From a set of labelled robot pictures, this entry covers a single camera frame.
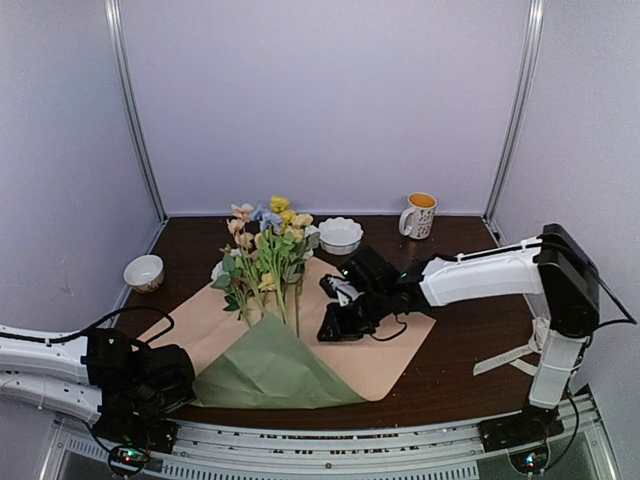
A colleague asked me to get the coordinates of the left aluminium frame post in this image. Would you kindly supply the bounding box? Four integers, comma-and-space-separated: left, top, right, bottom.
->
104, 0, 168, 224

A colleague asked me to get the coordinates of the white fluted dish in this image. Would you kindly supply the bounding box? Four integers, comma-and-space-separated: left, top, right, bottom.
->
318, 217, 364, 256

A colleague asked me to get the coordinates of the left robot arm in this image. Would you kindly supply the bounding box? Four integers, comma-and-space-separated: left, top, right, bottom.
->
1, 327, 195, 444

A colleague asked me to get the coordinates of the right aluminium frame post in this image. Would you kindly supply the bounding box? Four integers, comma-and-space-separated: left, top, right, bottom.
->
483, 0, 545, 227

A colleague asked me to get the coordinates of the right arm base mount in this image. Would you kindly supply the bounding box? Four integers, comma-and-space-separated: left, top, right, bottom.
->
477, 401, 565, 452

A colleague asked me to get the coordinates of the aluminium front rail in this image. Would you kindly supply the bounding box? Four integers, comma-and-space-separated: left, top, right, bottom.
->
36, 394, 622, 479

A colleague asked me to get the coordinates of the white printed ribbon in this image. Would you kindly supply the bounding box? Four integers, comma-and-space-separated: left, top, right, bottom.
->
472, 316, 550, 377

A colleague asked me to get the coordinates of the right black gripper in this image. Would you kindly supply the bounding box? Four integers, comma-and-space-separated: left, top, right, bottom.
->
317, 286, 390, 342

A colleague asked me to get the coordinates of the small white tea bowl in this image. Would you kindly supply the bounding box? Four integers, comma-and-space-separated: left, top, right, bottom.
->
123, 254, 164, 294

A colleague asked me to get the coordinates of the white patterned mug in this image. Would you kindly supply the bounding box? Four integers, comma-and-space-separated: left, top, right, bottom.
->
398, 192, 437, 240

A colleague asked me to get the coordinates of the cream yellow rose stem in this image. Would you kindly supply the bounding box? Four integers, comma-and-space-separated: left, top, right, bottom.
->
283, 214, 319, 325

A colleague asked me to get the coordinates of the bright yellow flower stem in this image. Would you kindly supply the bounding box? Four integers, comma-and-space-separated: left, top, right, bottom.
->
270, 195, 297, 229

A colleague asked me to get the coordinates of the left black cable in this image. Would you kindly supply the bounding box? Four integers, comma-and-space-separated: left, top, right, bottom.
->
44, 306, 175, 346

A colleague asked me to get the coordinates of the green and pink wrapping paper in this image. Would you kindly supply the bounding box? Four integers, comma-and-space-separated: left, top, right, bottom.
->
160, 258, 435, 409

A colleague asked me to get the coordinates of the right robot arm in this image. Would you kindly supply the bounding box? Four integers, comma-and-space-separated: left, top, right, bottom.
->
316, 223, 600, 442

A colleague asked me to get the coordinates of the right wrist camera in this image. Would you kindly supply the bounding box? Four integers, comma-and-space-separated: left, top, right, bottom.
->
319, 274, 362, 307

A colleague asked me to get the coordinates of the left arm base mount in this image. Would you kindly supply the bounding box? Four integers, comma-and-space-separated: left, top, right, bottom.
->
92, 415, 179, 454

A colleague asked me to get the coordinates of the aluminium frame post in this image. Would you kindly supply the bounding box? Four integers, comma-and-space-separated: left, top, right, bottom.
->
483, 0, 545, 227
104, 0, 168, 224

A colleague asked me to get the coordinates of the peach flower stem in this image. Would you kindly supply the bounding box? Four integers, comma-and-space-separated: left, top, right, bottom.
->
227, 203, 265, 321

